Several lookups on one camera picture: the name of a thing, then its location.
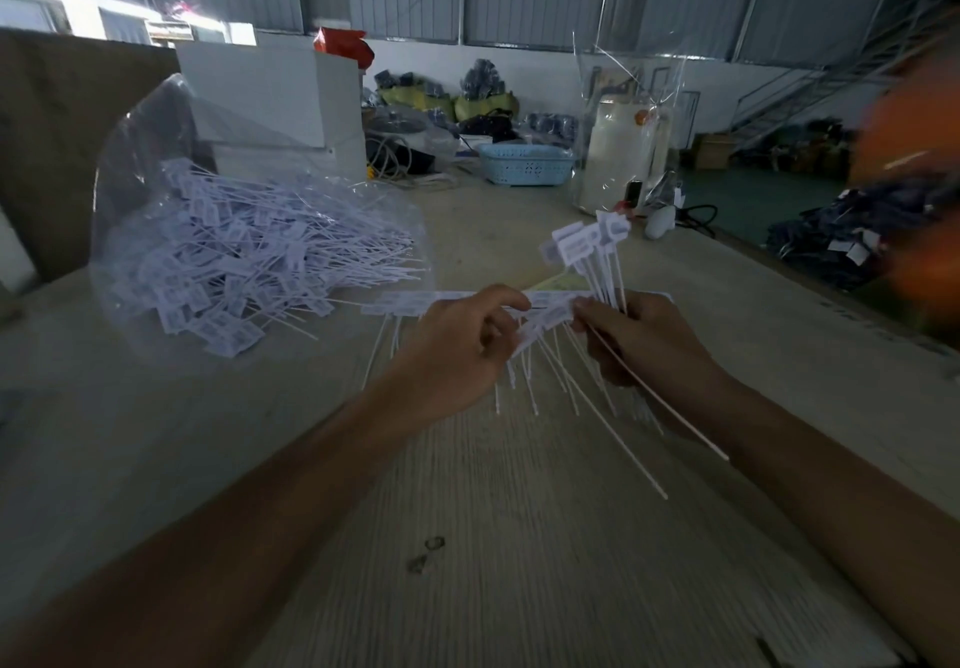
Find black bag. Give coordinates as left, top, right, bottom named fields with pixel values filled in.
left=456, top=108, right=520, bottom=144

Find white box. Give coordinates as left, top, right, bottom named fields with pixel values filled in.
left=175, top=40, right=369, bottom=183

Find person's right hand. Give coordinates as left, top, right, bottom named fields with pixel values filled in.
left=572, top=290, right=742, bottom=438

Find joined strip of white tags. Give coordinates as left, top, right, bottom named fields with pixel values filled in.
left=360, top=288, right=676, bottom=421

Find white cables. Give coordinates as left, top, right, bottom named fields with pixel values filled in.
left=366, top=131, right=460, bottom=193

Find person's left hand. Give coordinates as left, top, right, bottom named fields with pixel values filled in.
left=373, top=285, right=534, bottom=432

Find metal staircase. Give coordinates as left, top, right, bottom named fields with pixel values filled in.
left=729, top=11, right=946, bottom=153

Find white roll in clear wrap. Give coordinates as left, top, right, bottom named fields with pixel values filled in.
left=572, top=33, right=688, bottom=216

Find person's right forearm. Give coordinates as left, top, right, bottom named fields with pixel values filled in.
left=705, top=375, right=960, bottom=668

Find pile of white tag ties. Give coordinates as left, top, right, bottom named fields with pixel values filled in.
left=146, top=157, right=430, bottom=358

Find red bag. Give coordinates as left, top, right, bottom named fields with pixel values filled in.
left=312, top=27, right=375, bottom=70

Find blue plastic basket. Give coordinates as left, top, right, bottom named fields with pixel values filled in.
left=477, top=141, right=576, bottom=188

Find pile of dark garments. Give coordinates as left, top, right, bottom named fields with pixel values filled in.
left=765, top=171, right=960, bottom=294

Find black cable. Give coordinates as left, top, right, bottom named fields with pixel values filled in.
left=673, top=203, right=721, bottom=239

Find bundle of tag ties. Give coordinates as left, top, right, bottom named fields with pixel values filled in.
left=540, top=211, right=730, bottom=501

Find person's left forearm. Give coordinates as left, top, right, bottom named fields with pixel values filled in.
left=0, top=382, right=451, bottom=668

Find yellow sacks of dark goods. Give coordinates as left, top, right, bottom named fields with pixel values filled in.
left=372, top=60, right=522, bottom=123

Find large clear plastic bag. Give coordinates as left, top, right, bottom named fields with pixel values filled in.
left=88, top=72, right=432, bottom=363

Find cardboard box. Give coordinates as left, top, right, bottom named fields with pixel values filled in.
left=692, top=132, right=741, bottom=171

